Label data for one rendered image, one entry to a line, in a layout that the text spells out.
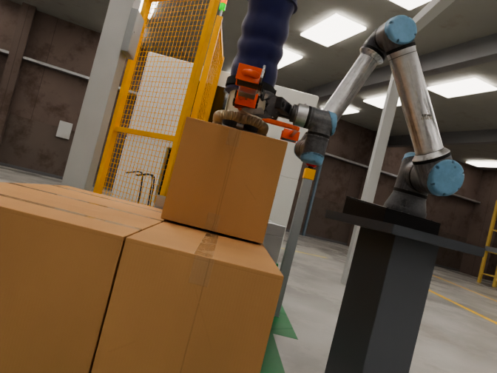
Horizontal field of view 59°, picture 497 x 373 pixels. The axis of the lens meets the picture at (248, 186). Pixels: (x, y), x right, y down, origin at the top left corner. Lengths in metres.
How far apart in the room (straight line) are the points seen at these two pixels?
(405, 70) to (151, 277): 1.27
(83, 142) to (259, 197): 1.77
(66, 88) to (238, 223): 11.00
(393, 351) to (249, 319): 1.09
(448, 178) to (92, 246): 1.37
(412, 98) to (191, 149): 0.89
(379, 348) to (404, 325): 0.16
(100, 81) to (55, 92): 9.26
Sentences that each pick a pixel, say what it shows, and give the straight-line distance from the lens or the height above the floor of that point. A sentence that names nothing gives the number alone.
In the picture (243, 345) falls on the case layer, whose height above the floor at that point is 0.36.
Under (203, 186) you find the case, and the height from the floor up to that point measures 0.71.
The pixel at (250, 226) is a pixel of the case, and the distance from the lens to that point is 1.66.
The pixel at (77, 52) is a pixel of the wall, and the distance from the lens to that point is 12.61.
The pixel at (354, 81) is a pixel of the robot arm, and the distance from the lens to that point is 1.94.
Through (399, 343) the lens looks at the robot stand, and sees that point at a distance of 2.10.
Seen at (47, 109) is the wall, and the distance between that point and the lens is 12.41.
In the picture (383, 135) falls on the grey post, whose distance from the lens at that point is 5.49.
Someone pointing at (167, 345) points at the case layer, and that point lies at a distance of 1.13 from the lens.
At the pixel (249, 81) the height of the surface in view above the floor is 1.06.
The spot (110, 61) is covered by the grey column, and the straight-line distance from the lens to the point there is 3.22.
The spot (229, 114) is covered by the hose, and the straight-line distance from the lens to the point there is 1.81.
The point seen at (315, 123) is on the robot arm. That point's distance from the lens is 1.74.
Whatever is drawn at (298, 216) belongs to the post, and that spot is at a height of 0.67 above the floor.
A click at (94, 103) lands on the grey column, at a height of 1.07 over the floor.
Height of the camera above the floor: 0.71
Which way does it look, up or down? 2 degrees up
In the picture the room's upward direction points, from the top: 14 degrees clockwise
